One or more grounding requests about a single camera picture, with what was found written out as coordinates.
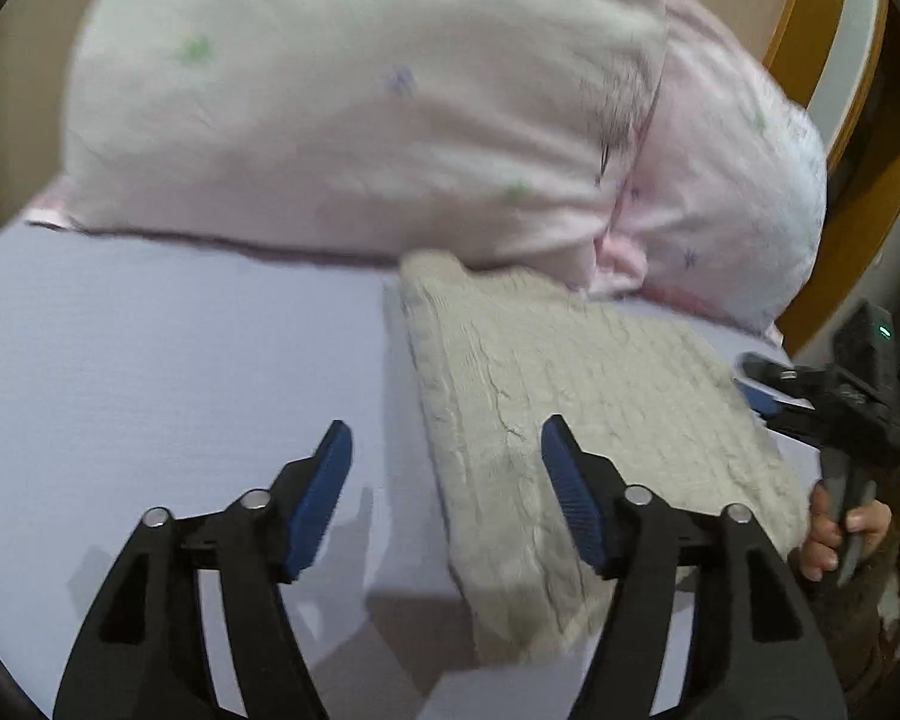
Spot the lavender bed sheet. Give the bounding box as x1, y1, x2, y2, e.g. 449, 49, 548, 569
0, 221, 830, 720

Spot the pink pillow with small flowers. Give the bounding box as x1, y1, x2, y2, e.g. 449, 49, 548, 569
592, 0, 828, 335

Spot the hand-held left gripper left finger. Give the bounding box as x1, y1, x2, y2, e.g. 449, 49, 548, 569
52, 420, 354, 720

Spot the person's right hand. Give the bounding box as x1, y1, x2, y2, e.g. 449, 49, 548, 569
799, 481, 893, 582

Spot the cream cable-knit sweater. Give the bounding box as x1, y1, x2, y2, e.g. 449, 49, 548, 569
399, 251, 811, 667

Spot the wooden headboard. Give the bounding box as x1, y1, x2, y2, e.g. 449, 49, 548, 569
761, 0, 900, 357

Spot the white pillow with small flowers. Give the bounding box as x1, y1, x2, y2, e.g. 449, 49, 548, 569
26, 0, 672, 293

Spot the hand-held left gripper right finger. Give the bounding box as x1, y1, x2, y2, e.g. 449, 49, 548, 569
541, 414, 848, 720

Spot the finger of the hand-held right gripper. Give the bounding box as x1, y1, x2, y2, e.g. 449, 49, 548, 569
733, 352, 818, 428

